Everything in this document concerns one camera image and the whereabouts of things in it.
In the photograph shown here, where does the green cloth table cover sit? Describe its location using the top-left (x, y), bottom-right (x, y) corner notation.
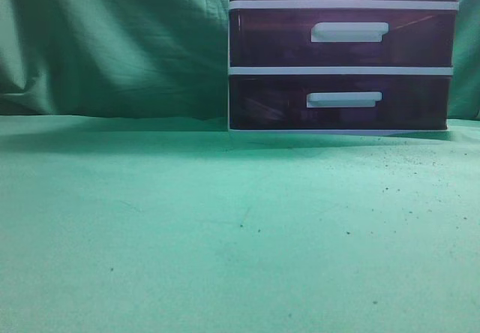
top-left (1, 116), bottom-right (479, 332)

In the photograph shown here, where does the white plastic drawer cabinet frame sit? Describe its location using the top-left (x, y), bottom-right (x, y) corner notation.
top-left (228, 0), bottom-right (459, 135)

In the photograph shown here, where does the green cloth backdrop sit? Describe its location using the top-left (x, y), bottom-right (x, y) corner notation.
top-left (0, 0), bottom-right (480, 121)

